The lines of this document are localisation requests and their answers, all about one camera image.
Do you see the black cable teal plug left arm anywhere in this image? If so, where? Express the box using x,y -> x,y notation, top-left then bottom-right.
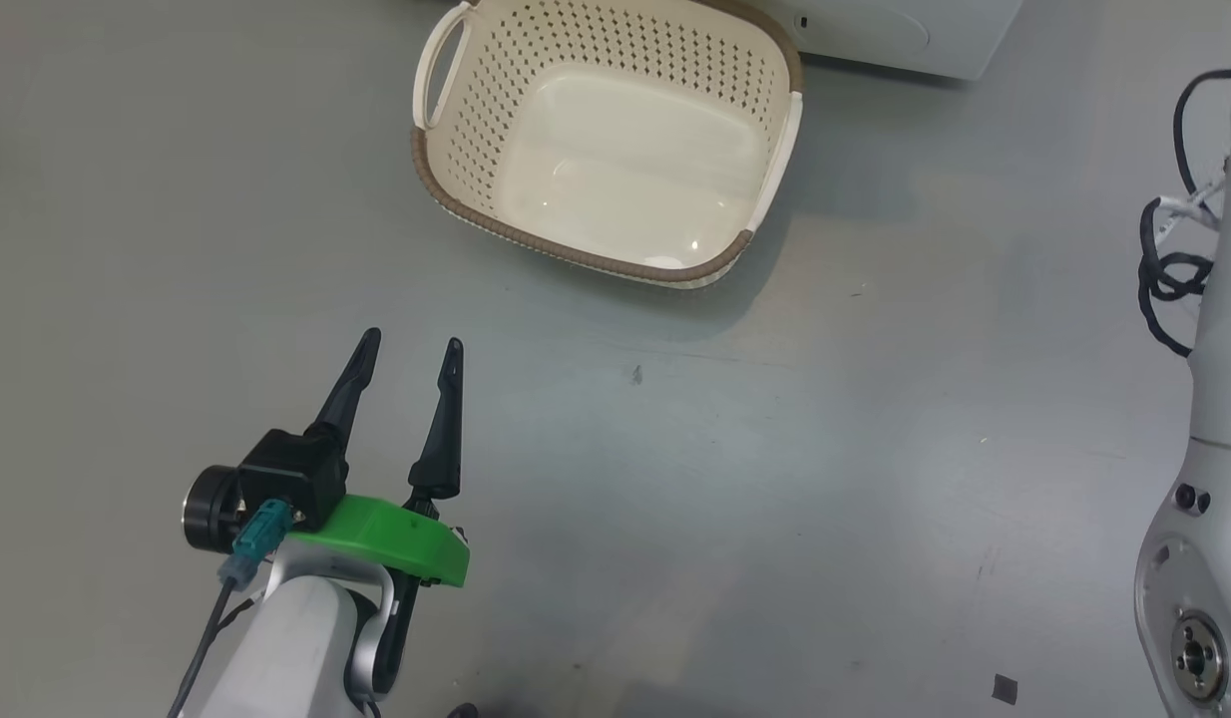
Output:
167,499 -> 295,718

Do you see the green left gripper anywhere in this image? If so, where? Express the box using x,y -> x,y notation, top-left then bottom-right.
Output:
286,327 -> 470,589

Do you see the black cylindrical left gripper motor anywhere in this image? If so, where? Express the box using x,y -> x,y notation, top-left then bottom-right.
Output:
184,466 -> 245,552

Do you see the cream perforated laundry basket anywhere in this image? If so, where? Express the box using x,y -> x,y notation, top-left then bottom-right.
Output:
411,0 -> 804,290

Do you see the white front-load washing machine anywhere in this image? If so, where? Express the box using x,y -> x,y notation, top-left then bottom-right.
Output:
750,0 -> 1024,81

